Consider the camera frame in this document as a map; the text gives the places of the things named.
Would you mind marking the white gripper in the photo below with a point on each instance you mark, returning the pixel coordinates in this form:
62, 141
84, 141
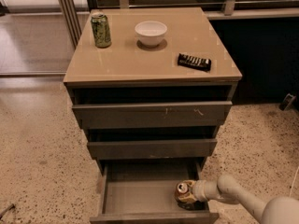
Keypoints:
198, 189

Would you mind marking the red coke can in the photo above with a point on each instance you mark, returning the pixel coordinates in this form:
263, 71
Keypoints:
181, 192

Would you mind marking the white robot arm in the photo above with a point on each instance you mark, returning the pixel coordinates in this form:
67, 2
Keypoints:
279, 210

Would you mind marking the grey middle drawer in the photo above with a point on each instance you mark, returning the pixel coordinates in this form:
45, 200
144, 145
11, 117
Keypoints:
152, 149

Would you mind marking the grey open bottom drawer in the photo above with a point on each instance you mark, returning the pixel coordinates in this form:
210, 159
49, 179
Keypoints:
143, 192

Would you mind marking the grey top drawer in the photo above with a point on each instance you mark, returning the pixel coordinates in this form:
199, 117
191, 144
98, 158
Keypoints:
154, 115

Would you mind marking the grey drawer cabinet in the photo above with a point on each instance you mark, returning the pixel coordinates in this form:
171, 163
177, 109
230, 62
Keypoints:
128, 72

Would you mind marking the green soda can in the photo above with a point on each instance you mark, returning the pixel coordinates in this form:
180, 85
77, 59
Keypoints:
101, 31

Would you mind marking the black snack bar packet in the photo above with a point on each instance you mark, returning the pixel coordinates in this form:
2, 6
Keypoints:
194, 62

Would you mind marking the white bowl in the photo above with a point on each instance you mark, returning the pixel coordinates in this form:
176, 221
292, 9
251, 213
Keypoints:
150, 33

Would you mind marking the grey caster bracket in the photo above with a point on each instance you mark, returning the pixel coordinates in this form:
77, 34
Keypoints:
287, 102

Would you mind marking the metal railing frame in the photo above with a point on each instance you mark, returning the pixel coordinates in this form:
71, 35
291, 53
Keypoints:
261, 22

